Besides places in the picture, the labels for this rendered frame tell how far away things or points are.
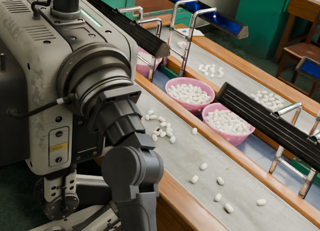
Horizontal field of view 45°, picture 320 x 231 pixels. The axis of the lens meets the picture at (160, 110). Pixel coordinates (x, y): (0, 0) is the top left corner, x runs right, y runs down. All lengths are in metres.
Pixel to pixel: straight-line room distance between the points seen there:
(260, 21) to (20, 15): 3.81
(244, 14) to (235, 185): 3.25
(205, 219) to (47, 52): 0.87
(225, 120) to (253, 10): 2.75
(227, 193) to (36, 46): 1.02
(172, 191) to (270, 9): 3.27
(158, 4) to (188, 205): 1.63
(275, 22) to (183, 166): 3.05
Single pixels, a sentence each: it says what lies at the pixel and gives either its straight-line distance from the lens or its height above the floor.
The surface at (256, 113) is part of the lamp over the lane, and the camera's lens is 1.41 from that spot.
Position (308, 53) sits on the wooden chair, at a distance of 3.86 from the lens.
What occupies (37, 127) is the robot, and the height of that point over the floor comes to 1.28.
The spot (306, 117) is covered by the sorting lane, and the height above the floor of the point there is 0.74.
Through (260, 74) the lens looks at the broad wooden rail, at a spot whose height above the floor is 0.76.
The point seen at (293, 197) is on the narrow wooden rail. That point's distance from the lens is 1.63.
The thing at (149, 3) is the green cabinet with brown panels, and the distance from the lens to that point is 2.67.
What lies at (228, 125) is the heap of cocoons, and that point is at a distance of 1.96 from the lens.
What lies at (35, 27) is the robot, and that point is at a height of 1.45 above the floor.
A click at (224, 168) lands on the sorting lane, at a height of 0.74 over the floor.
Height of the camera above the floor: 1.81
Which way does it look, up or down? 34 degrees down
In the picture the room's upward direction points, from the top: 11 degrees clockwise
